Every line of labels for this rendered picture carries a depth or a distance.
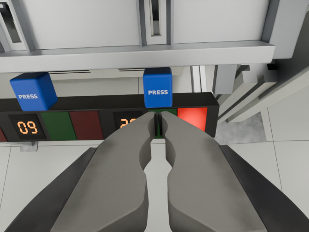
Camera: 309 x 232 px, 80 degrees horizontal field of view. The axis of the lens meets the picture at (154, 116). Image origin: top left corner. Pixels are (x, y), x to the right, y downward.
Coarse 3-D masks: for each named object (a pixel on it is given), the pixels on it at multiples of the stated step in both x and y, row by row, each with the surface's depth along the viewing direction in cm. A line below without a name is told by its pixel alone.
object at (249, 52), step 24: (72, 48) 15; (96, 48) 14; (120, 48) 14; (144, 48) 13; (168, 48) 13; (192, 48) 13; (216, 48) 13; (240, 48) 12; (264, 48) 12; (0, 72) 14
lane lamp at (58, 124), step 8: (40, 112) 19; (48, 112) 19; (56, 112) 19; (64, 112) 19; (48, 120) 19; (56, 120) 19; (64, 120) 19; (48, 128) 20; (56, 128) 20; (64, 128) 20; (72, 128) 20; (56, 136) 20; (64, 136) 20; (72, 136) 20
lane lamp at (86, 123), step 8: (72, 112) 19; (80, 112) 19; (88, 112) 19; (96, 112) 19; (72, 120) 19; (80, 120) 19; (88, 120) 19; (96, 120) 19; (80, 128) 20; (88, 128) 20; (96, 128) 20; (80, 136) 20; (88, 136) 20; (96, 136) 20
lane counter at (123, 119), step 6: (114, 114) 19; (120, 114) 19; (126, 114) 19; (132, 114) 19; (138, 114) 19; (114, 120) 19; (120, 120) 19; (126, 120) 19; (132, 120) 19; (120, 126) 20
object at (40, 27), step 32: (0, 0) 13; (32, 0) 13; (64, 0) 13; (96, 0) 13; (128, 0) 13; (160, 0) 13; (192, 0) 13; (224, 0) 13; (256, 0) 13; (0, 32) 14; (32, 32) 14; (64, 32) 14; (96, 32) 14; (128, 32) 14; (192, 32) 14; (224, 32) 14; (256, 32) 14
